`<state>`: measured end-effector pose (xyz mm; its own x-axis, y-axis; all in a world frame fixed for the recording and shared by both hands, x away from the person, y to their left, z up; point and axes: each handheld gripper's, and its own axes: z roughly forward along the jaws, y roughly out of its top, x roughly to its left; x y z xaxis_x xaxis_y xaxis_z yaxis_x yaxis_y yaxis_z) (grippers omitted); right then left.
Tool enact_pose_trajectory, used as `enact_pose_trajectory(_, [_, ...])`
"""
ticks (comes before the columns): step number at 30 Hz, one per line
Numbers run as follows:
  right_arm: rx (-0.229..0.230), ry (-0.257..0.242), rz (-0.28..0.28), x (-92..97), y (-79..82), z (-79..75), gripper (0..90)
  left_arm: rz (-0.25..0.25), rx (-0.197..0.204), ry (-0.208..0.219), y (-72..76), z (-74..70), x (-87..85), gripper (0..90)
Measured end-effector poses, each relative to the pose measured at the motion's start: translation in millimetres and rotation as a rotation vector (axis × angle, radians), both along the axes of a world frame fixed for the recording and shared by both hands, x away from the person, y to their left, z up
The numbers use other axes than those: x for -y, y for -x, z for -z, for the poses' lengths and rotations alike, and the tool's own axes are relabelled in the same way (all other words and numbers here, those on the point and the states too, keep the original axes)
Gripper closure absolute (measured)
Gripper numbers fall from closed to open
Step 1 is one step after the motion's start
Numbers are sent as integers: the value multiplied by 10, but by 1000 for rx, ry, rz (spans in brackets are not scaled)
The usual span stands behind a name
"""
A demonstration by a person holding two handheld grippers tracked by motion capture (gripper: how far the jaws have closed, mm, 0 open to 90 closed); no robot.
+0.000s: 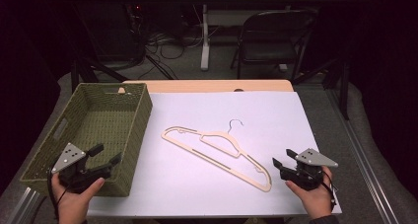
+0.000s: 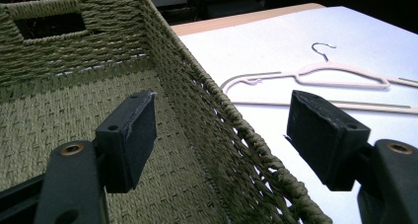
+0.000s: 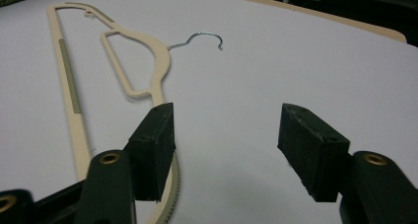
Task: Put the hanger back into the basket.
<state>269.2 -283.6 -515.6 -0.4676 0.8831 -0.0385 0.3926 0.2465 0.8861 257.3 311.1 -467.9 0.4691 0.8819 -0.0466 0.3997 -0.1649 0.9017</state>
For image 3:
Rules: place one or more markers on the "beige plastic clothes hanger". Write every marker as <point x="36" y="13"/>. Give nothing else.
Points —
<point x="157" y="53"/>

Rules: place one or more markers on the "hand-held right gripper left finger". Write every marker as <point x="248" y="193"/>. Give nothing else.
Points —
<point x="151" y="151"/>

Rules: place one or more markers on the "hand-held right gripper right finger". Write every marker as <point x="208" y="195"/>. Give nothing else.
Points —
<point x="315" y="151"/>

